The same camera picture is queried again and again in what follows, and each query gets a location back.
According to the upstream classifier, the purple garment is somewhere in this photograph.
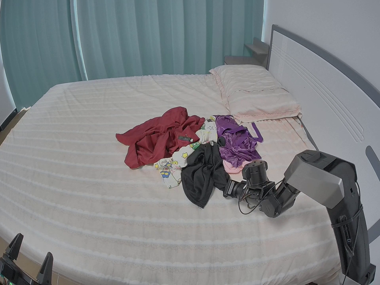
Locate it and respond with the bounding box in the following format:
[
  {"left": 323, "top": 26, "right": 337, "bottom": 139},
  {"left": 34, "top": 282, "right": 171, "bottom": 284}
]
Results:
[{"left": 214, "top": 115, "right": 264, "bottom": 169}]

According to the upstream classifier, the dark red garment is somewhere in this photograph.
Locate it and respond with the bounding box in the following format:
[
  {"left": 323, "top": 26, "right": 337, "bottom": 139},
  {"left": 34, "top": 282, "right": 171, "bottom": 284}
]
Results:
[{"left": 115, "top": 106, "right": 206, "bottom": 170}]

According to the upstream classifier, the black cable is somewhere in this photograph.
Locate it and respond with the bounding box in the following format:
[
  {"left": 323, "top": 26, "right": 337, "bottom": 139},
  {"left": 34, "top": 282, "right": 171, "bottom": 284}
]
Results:
[{"left": 238, "top": 186, "right": 262, "bottom": 215}]

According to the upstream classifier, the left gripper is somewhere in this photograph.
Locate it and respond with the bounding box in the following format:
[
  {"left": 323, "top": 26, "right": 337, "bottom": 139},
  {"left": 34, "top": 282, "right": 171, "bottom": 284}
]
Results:
[{"left": 0, "top": 233, "right": 54, "bottom": 285}]

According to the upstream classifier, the bed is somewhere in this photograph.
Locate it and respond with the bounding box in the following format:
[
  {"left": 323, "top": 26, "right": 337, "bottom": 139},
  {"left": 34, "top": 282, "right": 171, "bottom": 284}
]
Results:
[{"left": 0, "top": 24, "right": 380, "bottom": 285}]

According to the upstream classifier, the pale pink pillow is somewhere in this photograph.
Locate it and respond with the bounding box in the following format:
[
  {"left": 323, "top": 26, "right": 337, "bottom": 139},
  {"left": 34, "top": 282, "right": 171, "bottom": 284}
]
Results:
[{"left": 209, "top": 65, "right": 303, "bottom": 123}]

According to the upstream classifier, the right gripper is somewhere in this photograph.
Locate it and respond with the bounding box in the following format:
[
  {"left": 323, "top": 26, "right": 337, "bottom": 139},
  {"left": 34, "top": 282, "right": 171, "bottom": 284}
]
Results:
[{"left": 223, "top": 179, "right": 262, "bottom": 204}]

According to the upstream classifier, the blue-green curtain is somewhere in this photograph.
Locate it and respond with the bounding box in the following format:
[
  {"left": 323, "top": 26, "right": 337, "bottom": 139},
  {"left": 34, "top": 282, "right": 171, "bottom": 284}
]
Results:
[
  {"left": 0, "top": 0, "right": 86, "bottom": 112},
  {"left": 73, "top": 0, "right": 266, "bottom": 81}
]

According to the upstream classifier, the pink garment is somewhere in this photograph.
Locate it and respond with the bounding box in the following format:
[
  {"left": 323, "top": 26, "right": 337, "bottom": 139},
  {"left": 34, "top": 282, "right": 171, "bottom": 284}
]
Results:
[{"left": 223, "top": 159, "right": 247, "bottom": 174}]

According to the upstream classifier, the black T-shirt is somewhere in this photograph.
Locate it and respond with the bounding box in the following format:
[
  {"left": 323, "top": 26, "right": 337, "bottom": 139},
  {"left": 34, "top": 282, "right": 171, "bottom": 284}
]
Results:
[{"left": 180, "top": 138, "right": 232, "bottom": 209}]

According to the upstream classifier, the white printed garment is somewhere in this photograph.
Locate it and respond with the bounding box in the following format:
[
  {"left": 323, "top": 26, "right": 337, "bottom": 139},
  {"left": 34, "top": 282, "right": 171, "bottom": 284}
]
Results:
[{"left": 153, "top": 115, "right": 219, "bottom": 189}]

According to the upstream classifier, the grey bedside table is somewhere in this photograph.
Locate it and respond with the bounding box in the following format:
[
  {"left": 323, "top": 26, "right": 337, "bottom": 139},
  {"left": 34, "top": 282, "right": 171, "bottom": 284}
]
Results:
[{"left": 224, "top": 37, "right": 272, "bottom": 70}]

